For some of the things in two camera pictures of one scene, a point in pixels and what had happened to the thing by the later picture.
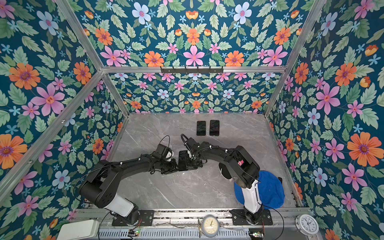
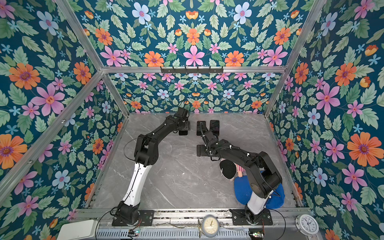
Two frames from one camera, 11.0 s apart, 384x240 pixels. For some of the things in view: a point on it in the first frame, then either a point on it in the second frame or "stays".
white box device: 78,230 stays
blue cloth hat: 271,190 stays
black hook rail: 191,70 stays
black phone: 183,160 → 183,132
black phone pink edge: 201,128 stays
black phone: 214,127 stays
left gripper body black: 169,167 → 184,125
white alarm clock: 307,224 stays
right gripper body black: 193,164 → 204,150
